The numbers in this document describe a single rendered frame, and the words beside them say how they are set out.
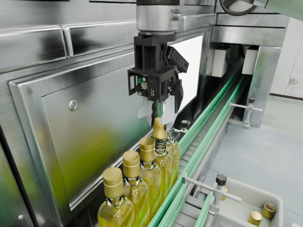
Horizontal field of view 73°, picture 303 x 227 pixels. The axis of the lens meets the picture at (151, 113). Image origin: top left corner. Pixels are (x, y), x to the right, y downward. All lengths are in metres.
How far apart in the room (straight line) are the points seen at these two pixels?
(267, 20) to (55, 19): 1.08
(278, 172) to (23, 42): 1.07
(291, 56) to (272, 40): 2.82
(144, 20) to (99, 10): 0.16
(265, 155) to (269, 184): 0.21
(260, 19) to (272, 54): 0.19
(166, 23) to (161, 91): 0.11
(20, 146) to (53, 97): 0.10
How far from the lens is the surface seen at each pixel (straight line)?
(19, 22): 0.40
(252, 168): 1.11
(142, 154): 0.46
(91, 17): 0.49
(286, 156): 1.27
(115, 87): 0.53
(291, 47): 4.10
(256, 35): 1.31
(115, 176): 0.38
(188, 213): 0.69
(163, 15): 0.37
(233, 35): 1.33
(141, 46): 0.39
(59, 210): 0.52
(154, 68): 0.38
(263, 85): 1.36
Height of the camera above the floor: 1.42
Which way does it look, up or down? 27 degrees down
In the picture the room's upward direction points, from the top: straight up
